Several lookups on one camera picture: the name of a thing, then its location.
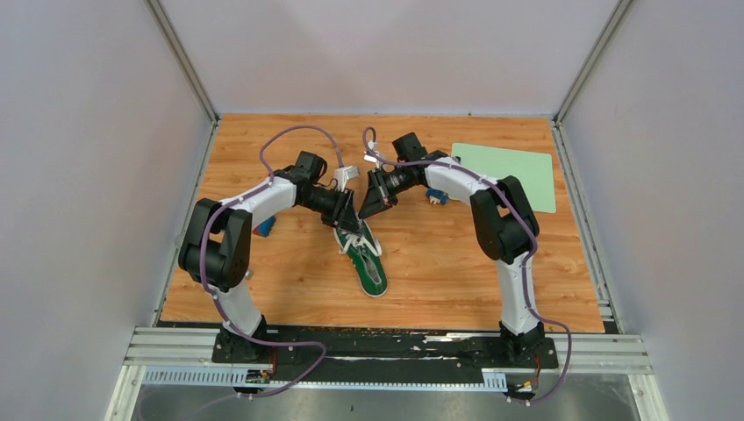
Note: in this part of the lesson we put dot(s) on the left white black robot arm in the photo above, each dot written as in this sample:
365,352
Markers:
215,251

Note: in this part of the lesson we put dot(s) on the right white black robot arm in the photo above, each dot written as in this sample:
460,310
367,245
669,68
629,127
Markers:
505,226

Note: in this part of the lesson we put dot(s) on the blue yellow toy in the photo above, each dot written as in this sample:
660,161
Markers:
264,228

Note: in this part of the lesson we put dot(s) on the white shoelace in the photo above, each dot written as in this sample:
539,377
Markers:
346,241

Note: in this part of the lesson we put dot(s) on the green canvas sneaker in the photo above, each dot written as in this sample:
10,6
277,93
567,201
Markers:
369,269

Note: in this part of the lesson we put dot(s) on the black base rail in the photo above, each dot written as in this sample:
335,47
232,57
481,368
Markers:
345,358

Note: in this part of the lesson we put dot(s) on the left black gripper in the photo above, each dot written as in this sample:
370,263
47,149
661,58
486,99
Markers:
344,209

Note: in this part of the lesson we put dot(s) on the blue red toy car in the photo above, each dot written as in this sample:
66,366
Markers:
436,196

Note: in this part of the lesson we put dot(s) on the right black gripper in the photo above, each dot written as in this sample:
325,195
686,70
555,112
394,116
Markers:
379,198

